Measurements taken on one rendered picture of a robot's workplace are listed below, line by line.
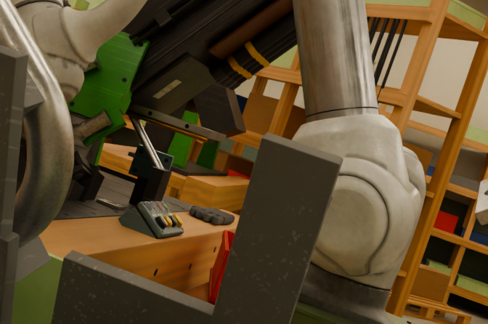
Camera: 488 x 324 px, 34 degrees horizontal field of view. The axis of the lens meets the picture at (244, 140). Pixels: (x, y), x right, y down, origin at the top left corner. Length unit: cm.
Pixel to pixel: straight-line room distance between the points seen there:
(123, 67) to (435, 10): 278
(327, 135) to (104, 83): 83
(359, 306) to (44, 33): 67
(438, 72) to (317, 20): 977
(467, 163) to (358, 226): 982
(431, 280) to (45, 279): 816
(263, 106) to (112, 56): 368
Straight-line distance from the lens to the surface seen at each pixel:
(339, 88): 108
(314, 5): 110
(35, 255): 59
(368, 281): 125
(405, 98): 427
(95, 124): 171
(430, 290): 895
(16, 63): 47
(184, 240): 172
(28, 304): 87
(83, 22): 136
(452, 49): 1091
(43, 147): 52
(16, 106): 48
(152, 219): 157
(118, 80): 177
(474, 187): 1024
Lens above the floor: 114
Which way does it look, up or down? level
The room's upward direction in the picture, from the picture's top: 19 degrees clockwise
